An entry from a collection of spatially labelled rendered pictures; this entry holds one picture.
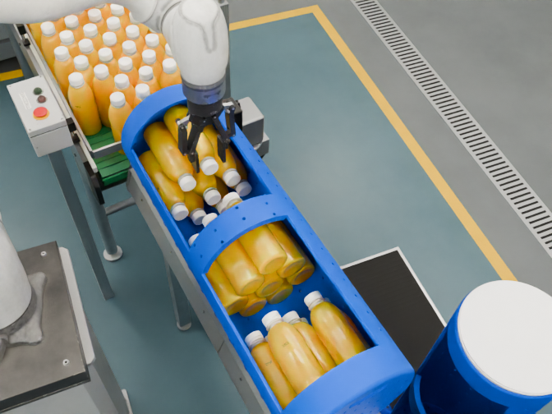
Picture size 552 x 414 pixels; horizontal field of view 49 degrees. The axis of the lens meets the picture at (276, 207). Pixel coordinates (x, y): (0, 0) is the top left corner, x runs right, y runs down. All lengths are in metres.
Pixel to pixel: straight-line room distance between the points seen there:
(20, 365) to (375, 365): 0.72
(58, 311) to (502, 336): 0.99
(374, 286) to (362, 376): 1.37
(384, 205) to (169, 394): 1.30
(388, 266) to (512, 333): 1.13
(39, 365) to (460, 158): 2.38
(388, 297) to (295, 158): 0.93
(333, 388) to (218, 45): 0.66
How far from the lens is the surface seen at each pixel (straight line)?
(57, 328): 1.41
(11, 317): 1.36
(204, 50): 1.15
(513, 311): 1.51
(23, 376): 1.37
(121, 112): 1.73
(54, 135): 1.73
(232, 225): 1.27
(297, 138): 3.10
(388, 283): 2.49
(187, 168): 1.48
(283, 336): 1.23
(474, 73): 3.70
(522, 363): 1.46
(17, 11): 1.02
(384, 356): 1.17
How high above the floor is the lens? 2.27
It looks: 54 degrees down
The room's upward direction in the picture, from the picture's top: 5 degrees clockwise
